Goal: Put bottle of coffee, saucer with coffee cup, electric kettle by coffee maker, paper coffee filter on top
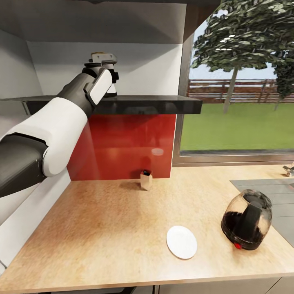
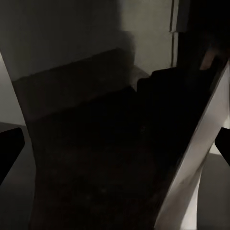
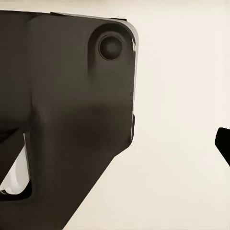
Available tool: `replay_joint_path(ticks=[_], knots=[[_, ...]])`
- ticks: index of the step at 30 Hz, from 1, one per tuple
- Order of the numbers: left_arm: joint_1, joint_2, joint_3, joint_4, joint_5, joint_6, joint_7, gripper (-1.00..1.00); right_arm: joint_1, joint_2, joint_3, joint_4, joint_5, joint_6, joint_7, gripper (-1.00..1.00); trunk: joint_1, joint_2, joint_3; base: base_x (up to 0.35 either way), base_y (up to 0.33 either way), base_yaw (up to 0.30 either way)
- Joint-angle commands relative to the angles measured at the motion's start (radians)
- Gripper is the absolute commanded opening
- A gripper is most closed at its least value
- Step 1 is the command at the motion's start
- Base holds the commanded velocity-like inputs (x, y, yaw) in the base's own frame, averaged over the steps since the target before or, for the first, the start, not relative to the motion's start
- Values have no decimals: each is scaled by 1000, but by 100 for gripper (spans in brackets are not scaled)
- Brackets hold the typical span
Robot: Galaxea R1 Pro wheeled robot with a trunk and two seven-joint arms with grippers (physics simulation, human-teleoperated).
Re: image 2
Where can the shelf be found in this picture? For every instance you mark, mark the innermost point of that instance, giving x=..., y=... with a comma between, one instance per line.
x=17, y=190

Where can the bottle of coffee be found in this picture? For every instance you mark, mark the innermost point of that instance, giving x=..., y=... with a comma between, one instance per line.
x=122, y=100

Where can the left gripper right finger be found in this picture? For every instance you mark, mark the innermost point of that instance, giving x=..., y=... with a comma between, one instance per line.
x=222, y=143

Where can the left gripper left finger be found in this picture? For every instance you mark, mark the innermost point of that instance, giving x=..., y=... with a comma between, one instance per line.
x=11, y=144

